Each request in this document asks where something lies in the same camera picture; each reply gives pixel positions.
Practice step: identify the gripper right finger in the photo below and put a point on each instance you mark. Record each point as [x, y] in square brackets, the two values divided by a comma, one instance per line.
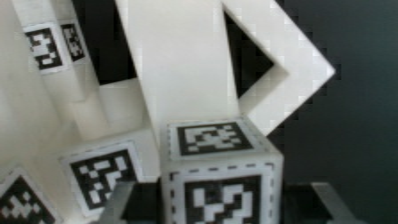
[313, 205]

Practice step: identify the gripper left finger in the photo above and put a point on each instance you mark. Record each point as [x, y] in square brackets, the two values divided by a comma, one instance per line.
[133, 205]

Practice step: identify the white chair back part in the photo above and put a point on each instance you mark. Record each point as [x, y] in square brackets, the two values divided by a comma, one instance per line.
[226, 64]

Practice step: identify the white tagged leg cube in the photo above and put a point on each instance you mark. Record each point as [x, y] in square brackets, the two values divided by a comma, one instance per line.
[220, 173]

